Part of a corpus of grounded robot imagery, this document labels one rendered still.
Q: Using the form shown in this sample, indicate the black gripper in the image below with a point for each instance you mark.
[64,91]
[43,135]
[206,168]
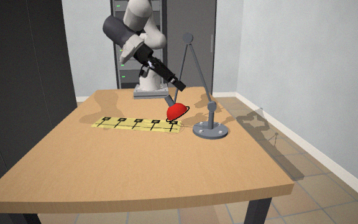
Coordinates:
[144,54]

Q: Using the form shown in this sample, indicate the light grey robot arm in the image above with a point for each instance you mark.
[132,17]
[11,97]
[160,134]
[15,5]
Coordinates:
[127,33]

